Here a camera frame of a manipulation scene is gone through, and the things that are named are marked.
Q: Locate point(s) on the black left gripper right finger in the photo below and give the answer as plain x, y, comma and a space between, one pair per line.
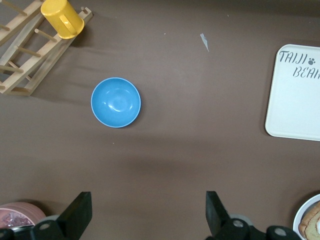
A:
217, 217

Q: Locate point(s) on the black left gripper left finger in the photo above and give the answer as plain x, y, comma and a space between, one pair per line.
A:
75, 215

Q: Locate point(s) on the white round plate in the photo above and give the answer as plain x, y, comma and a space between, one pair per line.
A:
298, 217

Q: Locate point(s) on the pink bowl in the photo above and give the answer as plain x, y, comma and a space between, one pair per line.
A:
32, 212

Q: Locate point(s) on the pink translucent granules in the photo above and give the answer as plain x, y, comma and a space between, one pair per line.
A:
13, 218

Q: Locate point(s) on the brown bread slice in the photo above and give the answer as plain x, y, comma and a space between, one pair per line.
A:
308, 222

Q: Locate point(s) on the toy fried egg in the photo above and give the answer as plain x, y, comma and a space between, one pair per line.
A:
318, 225

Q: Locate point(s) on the blue bowl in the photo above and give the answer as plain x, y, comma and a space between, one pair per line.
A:
116, 102

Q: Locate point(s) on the cream bear print tray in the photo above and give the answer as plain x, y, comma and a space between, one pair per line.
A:
295, 107

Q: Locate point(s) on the wooden peg drying rack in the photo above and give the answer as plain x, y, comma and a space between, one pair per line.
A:
37, 57

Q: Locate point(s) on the yellow mug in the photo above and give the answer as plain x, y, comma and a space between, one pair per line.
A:
62, 17

